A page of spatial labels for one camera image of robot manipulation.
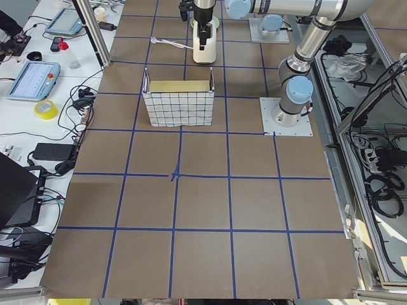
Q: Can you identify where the yellow tape roll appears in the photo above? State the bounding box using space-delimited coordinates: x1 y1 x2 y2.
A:
34 99 59 120

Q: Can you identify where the black power brick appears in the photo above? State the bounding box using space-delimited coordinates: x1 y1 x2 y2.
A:
32 143 75 161

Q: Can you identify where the clear bottle red cap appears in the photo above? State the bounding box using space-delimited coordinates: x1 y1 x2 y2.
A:
59 38 81 69

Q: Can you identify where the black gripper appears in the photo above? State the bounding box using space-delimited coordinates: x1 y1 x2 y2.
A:
179 0 214 51

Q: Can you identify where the black laptop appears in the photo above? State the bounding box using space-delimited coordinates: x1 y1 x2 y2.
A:
1 154 46 229

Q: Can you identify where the white toaster power cable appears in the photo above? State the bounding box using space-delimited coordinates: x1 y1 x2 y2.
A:
149 36 195 50

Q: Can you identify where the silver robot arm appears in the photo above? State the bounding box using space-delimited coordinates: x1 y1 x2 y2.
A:
179 1 284 51
224 0 373 128

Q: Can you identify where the blue teach pendant tablet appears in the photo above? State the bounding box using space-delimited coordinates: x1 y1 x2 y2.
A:
6 61 60 102

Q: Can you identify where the wire grid storage basket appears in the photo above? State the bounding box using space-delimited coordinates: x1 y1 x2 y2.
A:
142 68 215 127

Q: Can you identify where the wooden board in basket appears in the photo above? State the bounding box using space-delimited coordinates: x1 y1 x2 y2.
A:
149 80 212 93

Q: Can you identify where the green plate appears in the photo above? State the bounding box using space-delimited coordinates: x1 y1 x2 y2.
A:
190 16 220 29

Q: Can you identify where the white toaster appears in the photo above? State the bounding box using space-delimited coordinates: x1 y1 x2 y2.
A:
193 19 217 64

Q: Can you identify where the aluminium frame post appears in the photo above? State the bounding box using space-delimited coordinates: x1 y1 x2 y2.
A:
72 0 111 68

